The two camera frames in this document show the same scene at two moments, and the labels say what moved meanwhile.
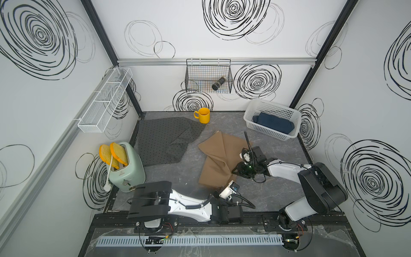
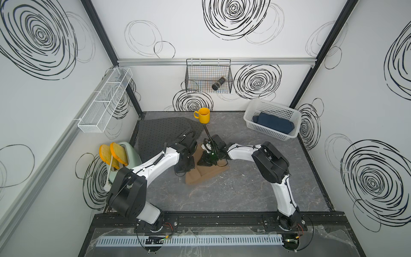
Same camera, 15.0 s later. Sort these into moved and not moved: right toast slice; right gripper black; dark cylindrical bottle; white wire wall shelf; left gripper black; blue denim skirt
Moved: right gripper black; left gripper black
Not moved: white wire wall shelf; dark cylindrical bottle; blue denim skirt; right toast slice
